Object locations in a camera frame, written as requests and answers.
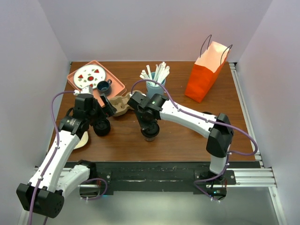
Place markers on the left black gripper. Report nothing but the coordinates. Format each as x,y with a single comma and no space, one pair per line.
108,109

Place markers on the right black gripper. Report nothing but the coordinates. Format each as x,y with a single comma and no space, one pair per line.
141,123

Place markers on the black lid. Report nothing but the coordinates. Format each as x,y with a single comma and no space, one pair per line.
152,131

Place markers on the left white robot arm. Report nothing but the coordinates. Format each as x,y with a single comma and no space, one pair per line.
46,191

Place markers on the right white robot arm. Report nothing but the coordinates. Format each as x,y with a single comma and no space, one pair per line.
217,129

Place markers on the cardboard cup carrier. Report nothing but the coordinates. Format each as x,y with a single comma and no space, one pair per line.
120,103

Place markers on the stack of black lids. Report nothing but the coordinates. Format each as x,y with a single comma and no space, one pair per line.
102,127

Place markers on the blue straw holder cup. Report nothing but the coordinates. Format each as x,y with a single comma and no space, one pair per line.
153,88

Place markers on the dark blue mug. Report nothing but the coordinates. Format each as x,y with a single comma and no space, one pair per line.
104,87

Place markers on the cream panda plate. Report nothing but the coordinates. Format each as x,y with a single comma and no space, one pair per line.
83,141

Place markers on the watermelon pattern plate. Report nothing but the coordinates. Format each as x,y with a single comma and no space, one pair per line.
89,75

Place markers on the white wrapped straws bundle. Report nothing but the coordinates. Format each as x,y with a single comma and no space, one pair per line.
159,75

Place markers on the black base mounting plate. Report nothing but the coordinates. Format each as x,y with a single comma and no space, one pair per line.
162,177

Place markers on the orange paper bag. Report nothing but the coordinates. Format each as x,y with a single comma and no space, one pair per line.
206,69

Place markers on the aluminium frame rail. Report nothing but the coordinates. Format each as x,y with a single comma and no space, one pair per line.
273,191

